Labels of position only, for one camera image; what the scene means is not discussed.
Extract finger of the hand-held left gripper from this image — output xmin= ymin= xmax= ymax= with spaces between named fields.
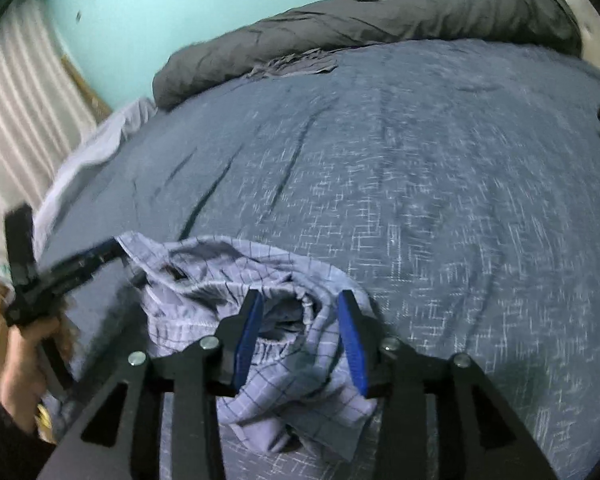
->
xmin=40 ymin=238 xmax=126 ymax=291
xmin=55 ymin=269 xmax=148 ymax=306

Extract lavender plaid shorts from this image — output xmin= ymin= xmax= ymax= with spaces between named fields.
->
xmin=115 ymin=232 xmax=381 ymax=463

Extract lavender bed skirt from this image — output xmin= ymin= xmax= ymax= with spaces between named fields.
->
xmin=32 ymin=97 xmax=158 ymax=261

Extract dark grey duvet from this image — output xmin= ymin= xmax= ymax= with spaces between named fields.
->
xmin=152 ymin=0 xmax=583 ymax=111

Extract person's left hand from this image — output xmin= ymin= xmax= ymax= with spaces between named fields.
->
xmin=0 ymin=317 xmax=63 ymax=436

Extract wooden trim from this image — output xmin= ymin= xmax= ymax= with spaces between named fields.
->
xmin=60 ymin=55 xmax=113 ymax=116

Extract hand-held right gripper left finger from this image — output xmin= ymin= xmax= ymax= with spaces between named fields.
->
xmin=37 ymin=290 xmax=266 ymax=480

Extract person's left forearm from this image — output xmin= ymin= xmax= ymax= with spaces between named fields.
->
xmin=0 ymin=390 xmax=56 ymax=480

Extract beige striped curtain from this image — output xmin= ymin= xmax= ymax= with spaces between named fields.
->
xmin=0 ymin=5 xmax=101 ymax=261

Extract blue patterned bed sheet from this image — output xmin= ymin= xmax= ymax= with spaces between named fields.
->
xmin=32 ymin=37 xmax=600 ymax=480

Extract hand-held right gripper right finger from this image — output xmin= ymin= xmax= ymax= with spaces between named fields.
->
xmin=337 ymin=290 xmax=566 ymax=480

